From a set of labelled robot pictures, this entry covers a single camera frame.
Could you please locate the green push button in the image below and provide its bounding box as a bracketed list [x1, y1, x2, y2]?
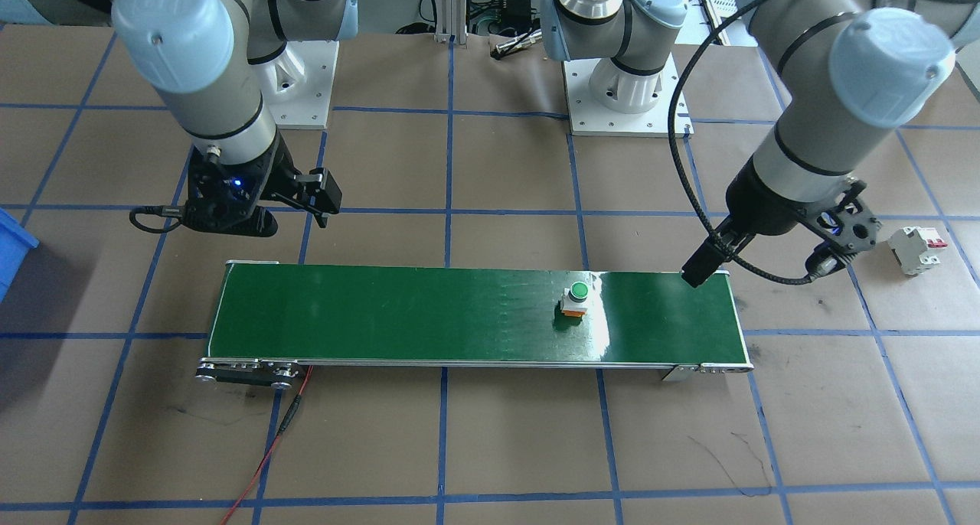
[558, 281, 591, 318]

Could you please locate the white circuit breaker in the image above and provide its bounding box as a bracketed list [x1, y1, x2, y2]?
[887, 226, 949, 277]

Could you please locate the green conveyor belt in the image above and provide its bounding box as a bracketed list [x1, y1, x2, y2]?
[194, 261, 755, 390]

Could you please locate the blue plastic bin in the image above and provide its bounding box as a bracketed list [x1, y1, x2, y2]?
[0, 207, 40, 305]

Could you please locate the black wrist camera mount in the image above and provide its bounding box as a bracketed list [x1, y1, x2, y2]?
[184, 144, 281, 240]
[804, 178, 880, 282]

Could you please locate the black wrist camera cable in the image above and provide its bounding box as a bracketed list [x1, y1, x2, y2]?
[128, 204, 189, 236]
[667, 0, 878, 286]

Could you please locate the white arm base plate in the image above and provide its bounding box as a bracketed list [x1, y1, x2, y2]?
[561, 54, 694, 140]
[255, 41, 340, 131]

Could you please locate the metal frame bar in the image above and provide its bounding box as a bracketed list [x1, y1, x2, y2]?
[433, 0, 470, 46]

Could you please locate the silver cable connector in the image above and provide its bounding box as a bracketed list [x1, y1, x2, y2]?
[493, 26, 546, 59]

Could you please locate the red wire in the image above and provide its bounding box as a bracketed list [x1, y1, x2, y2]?
[220, 365, 314, 525]

